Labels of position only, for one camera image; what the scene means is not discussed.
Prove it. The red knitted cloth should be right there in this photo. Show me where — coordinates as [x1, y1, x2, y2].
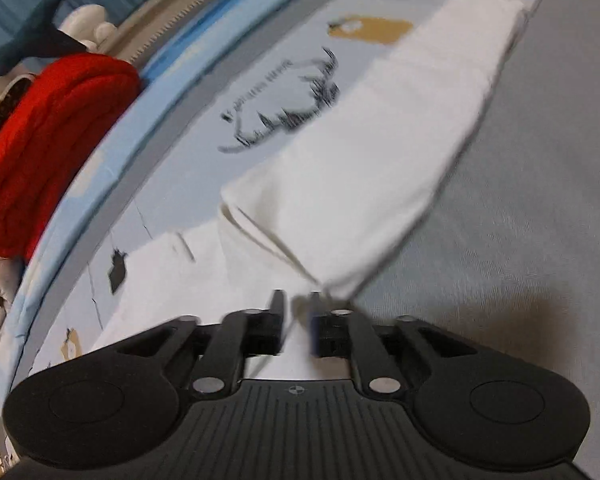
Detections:
[0, 52, 142, 262]

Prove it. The light blue cloud print bedding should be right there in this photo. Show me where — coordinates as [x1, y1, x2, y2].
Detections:
[7, 0, 331, 376]

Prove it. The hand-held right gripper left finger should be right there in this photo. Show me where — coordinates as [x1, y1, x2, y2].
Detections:
[93, 290, 287, 402]

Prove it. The dark teal cloth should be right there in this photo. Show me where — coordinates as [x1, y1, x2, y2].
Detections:
[0, 0, 87, 83]

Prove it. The white plush toy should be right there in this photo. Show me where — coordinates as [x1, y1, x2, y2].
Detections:
[59, 4, 119, 54]

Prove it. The white small garment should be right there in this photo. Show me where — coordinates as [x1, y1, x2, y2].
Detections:
[92, 0, 527, 382]

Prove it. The deer print bed sheet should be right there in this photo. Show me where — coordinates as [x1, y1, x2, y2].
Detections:
[27, 0, 600, 466]

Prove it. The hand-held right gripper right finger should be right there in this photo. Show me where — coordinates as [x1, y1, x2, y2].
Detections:
[307, 292, 482, 397]

